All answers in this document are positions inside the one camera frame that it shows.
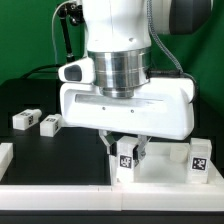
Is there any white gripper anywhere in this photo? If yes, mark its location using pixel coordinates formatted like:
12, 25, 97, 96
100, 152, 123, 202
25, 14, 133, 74
58, 58, 194, 165

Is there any white square table top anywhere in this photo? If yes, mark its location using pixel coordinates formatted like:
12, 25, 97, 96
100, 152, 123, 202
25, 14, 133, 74
111, 142, 224, 185

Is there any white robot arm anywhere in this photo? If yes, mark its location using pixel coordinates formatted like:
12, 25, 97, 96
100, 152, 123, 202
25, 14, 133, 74
59, 0, 213, 161

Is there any white U-shaped obstacle fence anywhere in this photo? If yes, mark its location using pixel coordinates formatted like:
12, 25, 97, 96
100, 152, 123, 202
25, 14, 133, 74
0, 142, 224, 212

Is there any black cable bundle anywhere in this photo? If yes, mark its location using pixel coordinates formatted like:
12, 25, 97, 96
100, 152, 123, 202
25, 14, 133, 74
19, 63, 76, 80

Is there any white cable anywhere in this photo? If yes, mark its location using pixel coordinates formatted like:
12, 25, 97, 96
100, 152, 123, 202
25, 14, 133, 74
51, 0, 78, 80

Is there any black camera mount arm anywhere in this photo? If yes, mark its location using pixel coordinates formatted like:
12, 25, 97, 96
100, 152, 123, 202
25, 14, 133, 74
55, 3, 88, 81

